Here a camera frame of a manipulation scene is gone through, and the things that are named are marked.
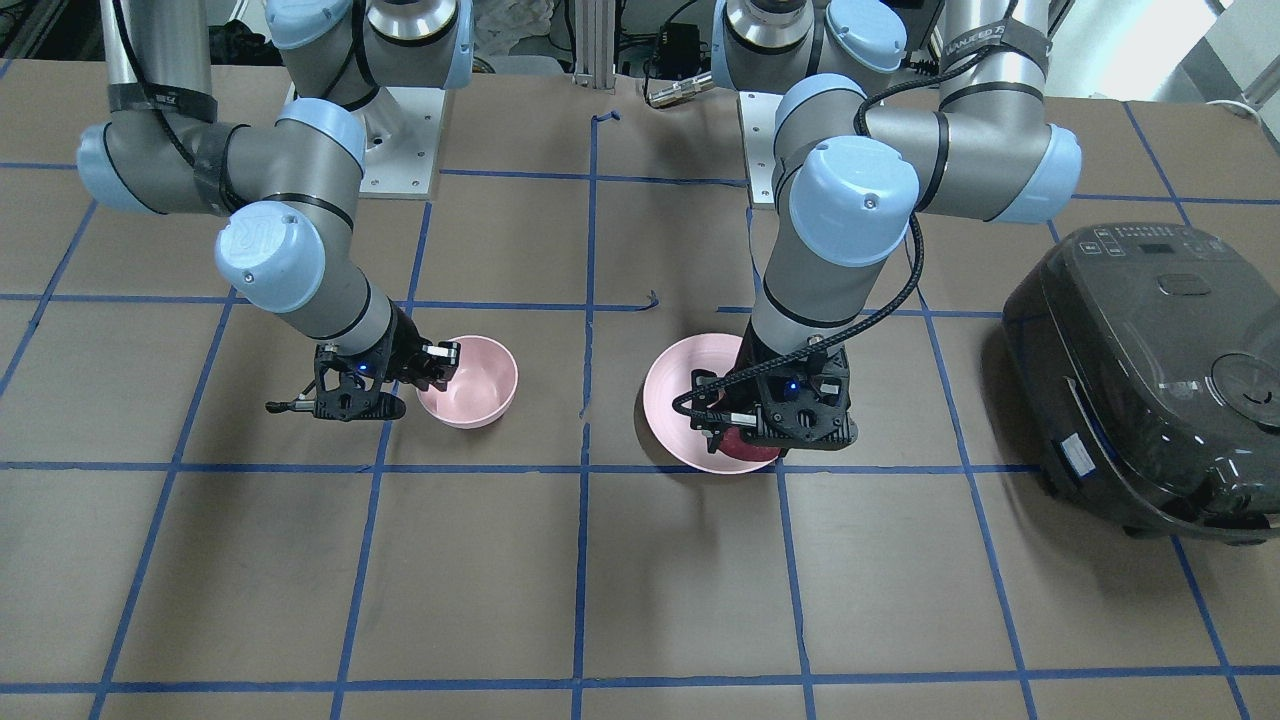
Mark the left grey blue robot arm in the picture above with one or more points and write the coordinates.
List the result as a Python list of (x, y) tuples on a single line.
[(851, 177)]

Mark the red apple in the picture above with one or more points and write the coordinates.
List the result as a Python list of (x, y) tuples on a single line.
[(734, 445)]

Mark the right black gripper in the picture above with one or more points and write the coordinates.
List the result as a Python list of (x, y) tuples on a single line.
[(405, 346)]

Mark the pink bowl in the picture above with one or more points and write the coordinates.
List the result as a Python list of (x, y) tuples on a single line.
[(482, 388)]

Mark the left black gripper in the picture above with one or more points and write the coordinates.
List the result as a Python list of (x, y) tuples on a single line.
[(750, 356)]

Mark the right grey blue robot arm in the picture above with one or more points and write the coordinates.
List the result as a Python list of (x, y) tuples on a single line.
[(288, 192)]

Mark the black rice cooker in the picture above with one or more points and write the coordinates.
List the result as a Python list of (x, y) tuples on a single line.
[(1148, 354)]

